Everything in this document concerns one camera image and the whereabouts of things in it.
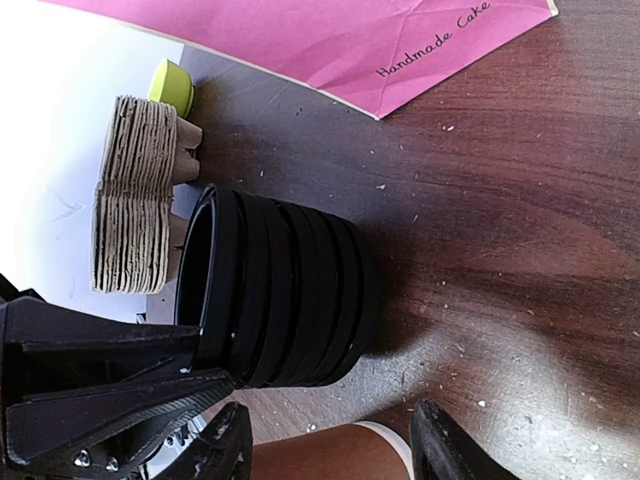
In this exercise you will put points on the pink and white paper bag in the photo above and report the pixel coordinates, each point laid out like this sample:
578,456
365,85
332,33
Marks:
374,56

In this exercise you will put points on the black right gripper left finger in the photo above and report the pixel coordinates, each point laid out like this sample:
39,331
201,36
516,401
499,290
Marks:
222,450

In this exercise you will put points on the single brown paper cup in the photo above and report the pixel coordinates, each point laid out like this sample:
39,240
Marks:
361,450

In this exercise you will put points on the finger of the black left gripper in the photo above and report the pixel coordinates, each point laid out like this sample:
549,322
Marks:
83,428
47,347

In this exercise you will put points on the stack of black cup lids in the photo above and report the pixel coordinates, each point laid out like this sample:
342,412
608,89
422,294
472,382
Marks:
282,295

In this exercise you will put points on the lime green bowl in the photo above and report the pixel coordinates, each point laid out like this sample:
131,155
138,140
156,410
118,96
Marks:
171,84

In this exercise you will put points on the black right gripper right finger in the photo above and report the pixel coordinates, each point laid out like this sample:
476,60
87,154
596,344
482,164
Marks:
442,449

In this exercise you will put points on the stack of cardboard cup carriers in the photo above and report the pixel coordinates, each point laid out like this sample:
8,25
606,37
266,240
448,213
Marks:
137,241

